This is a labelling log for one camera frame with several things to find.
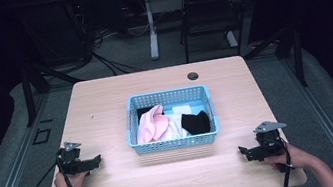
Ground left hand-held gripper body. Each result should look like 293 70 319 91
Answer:
54 137 94 178

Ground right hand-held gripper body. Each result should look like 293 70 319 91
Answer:
247 117 293 163

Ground pink cloth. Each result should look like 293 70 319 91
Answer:
131 103 173 146

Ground blue plastic basket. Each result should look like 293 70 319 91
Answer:
120 82 223 157

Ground white cloth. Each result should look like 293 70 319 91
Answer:
156 103 196 142

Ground person's right hand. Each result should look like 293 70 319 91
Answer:
261 138 318 177

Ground black metal stand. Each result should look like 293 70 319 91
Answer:
239 23 310 97
15 55 88 129

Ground black metal chair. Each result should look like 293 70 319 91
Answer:
172 0 267 66

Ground white desk with legs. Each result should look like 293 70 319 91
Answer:
121 0 278 64

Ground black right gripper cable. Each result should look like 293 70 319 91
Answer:
264 134 298 187

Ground round table cable hole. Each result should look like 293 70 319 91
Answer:
186 70 201 83

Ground black floor cables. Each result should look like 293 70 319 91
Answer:
63 0 149 82

